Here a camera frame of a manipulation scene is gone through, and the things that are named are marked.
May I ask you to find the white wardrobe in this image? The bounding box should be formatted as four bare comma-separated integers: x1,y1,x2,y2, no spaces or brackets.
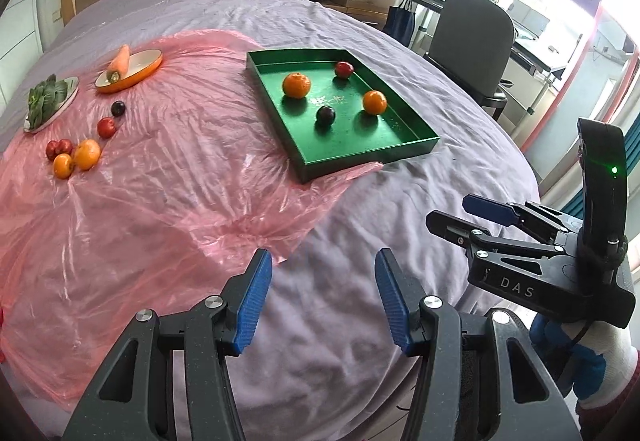
0,0,43,92

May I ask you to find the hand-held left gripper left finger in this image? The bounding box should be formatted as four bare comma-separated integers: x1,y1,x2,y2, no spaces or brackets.
62,248,273,441

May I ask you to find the carrot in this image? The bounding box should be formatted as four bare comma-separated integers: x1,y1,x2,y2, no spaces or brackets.
107,44,132,83

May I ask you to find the pink plastic sheet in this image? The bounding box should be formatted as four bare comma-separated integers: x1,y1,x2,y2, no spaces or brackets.
0,28,383,414

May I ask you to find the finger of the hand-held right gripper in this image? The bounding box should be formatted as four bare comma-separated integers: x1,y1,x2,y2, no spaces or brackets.
426,210,576,268
462,194,583,244

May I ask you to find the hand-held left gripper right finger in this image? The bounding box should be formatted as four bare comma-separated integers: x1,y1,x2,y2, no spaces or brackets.
375,248,583,441

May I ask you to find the navy bag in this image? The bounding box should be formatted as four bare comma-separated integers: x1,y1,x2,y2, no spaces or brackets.
386,0,417,42

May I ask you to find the grey office chair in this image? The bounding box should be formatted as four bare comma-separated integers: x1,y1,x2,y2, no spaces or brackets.
424,0,516,119

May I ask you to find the white oval plate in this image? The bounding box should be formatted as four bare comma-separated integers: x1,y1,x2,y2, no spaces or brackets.
24,76,80,134

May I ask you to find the orange rimmed white plate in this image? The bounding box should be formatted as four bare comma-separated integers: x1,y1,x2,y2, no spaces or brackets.
95,49,164,95

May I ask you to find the green bok choy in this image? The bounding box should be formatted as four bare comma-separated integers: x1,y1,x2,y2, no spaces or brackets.
27,74,68,128

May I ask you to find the person's right hand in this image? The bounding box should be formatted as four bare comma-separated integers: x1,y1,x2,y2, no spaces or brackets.
530,308,640,412

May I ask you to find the green rectangular tray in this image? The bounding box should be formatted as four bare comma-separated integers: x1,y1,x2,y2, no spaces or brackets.
246,48,441,183

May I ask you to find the orange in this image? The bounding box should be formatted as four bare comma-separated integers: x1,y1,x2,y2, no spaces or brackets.
283,72,312,99
52,154,75,179
362,90,388,116
73,139,102,171

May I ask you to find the grey desk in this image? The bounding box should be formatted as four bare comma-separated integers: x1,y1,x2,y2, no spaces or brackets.
395,0,571,82

